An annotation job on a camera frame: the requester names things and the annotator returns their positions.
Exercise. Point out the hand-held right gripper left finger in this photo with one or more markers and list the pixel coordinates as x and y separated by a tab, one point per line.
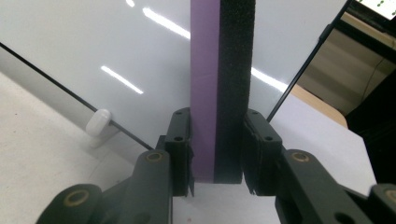
178	149

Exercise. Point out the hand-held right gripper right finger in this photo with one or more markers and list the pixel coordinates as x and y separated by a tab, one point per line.
261	149

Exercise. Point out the purple and black board eraser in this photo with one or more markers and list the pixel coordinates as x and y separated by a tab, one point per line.
221	93

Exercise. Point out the white dry-erase board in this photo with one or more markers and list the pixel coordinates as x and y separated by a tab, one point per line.
77	40

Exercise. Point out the white cylindrical cap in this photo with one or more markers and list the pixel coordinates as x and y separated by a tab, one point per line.
98	123

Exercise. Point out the white table cover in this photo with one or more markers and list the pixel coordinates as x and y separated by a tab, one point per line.
40	155

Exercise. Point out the black horizontal frame bar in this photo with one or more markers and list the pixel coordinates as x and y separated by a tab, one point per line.
367	37

